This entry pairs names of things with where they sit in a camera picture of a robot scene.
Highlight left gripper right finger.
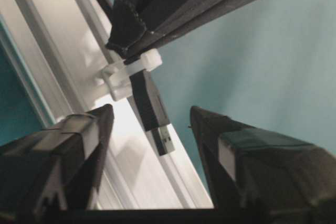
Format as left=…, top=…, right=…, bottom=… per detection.
left=190, top=106, right=335, bottom=223

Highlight teal table cloth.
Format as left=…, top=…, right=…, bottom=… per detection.
left=1, top=0, right=335, bottom=194

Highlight black USB cable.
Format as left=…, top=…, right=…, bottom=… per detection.
left=129, top=68, right=176, bottom=156

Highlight white middle ring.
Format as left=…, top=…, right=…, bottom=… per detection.
left=94, top=48, right=162, bottom=101

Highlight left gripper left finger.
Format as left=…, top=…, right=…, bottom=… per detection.
left=1, top=104, right=114, bottom=223

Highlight aluminium rail profile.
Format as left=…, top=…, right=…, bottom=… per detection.
left=1, top=0, right=213, bottom=210

